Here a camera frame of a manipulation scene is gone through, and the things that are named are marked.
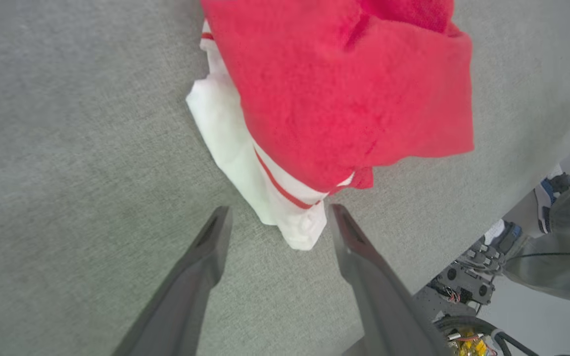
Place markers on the blue and white sneaker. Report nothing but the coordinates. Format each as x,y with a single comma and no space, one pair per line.
505,236
545,198

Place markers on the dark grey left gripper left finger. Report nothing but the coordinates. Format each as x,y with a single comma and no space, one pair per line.
186,296

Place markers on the red and white basketball jersey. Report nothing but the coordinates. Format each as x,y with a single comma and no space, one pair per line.
344,89

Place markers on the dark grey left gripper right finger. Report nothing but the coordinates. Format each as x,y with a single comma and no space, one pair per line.
384,306

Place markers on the grey robot wheeled base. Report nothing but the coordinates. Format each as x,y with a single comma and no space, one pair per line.
463,287

